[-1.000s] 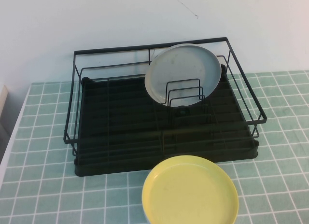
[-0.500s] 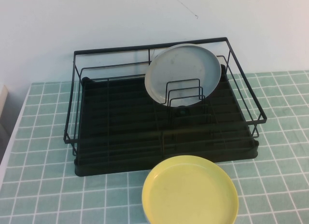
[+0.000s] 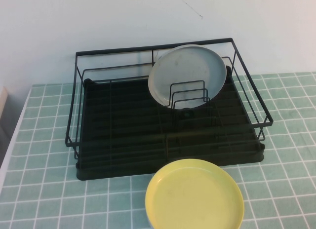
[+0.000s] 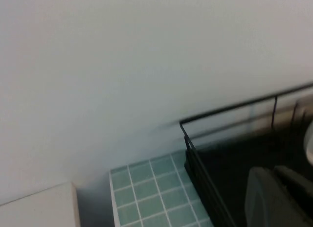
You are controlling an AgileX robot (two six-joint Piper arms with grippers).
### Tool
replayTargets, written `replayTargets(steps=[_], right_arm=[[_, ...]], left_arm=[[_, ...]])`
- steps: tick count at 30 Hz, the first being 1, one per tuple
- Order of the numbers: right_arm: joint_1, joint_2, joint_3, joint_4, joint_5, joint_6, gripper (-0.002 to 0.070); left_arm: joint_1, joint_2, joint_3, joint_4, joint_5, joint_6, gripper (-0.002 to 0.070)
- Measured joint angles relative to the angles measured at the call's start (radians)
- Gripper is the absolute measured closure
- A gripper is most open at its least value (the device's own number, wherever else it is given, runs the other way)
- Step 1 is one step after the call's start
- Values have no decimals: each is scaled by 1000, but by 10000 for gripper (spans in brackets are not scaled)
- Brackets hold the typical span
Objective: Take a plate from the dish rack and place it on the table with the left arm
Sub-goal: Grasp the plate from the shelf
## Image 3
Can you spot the yellow round plate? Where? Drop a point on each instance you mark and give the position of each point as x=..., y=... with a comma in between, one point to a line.
x=192, y=199

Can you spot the black plastic drip tray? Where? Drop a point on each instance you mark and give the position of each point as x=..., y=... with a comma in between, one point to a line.
x=123, y=120

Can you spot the green white checked tablecloth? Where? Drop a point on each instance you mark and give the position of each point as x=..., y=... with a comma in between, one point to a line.
x=284, y=164

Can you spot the grey round plate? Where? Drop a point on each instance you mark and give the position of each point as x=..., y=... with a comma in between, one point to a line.
x=187, y=66

